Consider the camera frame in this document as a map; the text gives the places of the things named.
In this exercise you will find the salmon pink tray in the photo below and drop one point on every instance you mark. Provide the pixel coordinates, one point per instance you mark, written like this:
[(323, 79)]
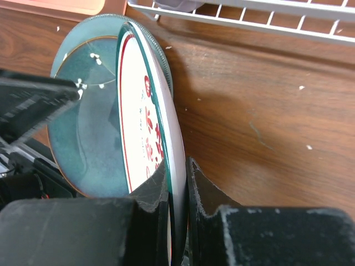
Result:
[(71, 10)]

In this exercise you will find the red Chinese text white plate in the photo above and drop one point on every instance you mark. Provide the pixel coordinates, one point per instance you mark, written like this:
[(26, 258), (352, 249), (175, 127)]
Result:
[(150, 130)]

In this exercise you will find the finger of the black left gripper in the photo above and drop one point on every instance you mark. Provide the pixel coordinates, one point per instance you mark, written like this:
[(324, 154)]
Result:
[(29, 102)]

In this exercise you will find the grey-green beaded rim plate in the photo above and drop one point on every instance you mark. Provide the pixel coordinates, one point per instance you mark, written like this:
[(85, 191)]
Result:
[(107, 25)]

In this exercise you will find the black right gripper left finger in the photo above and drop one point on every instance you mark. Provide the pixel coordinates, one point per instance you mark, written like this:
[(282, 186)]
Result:
[(132, 230)]

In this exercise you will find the white wire dish rack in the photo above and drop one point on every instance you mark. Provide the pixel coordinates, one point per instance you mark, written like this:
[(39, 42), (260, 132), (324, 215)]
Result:
[(322, 21)]

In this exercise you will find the teal glazed floral plate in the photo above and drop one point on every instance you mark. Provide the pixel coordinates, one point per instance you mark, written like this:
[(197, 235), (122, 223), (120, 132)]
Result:
[(86, 140)]

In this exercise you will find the purple mug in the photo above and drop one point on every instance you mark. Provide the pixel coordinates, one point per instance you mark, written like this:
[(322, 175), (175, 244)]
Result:
[(179, 5)]

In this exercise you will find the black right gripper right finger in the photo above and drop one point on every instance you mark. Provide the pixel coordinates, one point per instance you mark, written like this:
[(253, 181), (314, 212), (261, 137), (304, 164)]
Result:
[(224, 232)]

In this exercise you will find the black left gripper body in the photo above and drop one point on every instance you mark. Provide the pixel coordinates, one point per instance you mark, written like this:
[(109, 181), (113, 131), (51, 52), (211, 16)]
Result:
[(28, 171)]

